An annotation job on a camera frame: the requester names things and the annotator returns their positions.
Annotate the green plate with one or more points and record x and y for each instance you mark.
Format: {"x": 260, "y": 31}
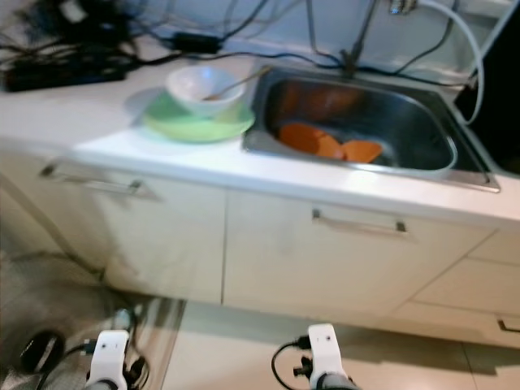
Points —
{"x": 195, "y": 130}

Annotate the orange plate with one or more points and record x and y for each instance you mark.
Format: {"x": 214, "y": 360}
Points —
{"x": 305, "y": 138}

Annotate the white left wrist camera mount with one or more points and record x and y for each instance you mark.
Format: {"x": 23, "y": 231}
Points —
{"x": 114, "y": 356}

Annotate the chrome faucet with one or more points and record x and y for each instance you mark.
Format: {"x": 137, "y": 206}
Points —
{"x": 406, "y": 6}

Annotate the white bowl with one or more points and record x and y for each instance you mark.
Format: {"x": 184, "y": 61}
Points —
{"x": 195, "y": 84}

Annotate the black power adapter brick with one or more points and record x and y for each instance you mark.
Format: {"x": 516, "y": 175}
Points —
{"x": 197, "y": 43}

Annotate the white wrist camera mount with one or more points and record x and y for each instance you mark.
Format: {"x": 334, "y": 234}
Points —
{"x": 114, "y": 356}
{"x": 325, "y": 349}

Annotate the black charger with white label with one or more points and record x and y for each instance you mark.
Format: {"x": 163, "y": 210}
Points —
{"x": 85, "y": 20}

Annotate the black power strip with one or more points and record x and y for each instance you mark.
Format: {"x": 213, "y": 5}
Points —
{"x": 65, "y": 75}

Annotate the stainless steel sink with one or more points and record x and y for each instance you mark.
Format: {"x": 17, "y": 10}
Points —
{"x": 414, "y": 122}

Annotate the cream kitchen cabinet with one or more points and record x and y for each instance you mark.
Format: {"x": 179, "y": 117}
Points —
{"x": 292, "y": 268}

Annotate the orange bowl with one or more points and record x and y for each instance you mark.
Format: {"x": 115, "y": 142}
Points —
{"x": 364, "y": 151}

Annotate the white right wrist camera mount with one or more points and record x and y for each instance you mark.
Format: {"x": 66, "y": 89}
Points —
{"x": 325, "y": 349}

